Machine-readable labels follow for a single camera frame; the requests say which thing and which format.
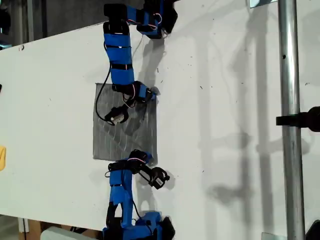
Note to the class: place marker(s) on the grey striped towel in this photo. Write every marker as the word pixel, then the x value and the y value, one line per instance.
pixel 140 130

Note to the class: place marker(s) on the black clamp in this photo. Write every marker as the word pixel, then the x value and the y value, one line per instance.
pixel 302 120

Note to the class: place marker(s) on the steel post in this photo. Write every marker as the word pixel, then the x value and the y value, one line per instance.
pixel 291 100

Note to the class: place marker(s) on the wooden table leg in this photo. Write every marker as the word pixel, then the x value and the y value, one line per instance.
pixel 31 226

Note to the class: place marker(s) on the black camera stalk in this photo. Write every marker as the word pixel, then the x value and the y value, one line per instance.
pixel 143 172

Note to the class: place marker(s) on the yellow object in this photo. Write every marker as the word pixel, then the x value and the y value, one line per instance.
pixel 2 158

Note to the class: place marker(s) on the black round object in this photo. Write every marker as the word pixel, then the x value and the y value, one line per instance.
pixel 313 231

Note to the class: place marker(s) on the white box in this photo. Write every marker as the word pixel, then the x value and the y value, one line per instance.
pixel 65 233

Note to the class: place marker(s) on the black silver camera box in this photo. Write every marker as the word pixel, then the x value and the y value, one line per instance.
pixel 117 116
pixel 158 179

